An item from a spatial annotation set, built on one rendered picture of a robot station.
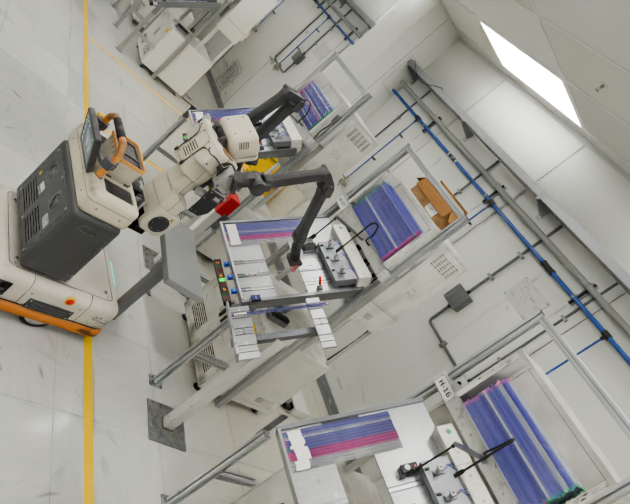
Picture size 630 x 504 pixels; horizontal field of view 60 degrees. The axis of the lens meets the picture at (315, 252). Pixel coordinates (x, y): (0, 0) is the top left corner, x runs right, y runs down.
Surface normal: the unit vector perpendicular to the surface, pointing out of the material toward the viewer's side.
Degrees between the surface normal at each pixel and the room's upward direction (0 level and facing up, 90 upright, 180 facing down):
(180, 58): 90
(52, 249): 90
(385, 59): 90
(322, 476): 44
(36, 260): 90
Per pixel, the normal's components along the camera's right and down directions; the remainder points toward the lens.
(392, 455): 0.13, -0.75
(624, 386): -0.59, -0.45
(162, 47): 0.29, 0.66
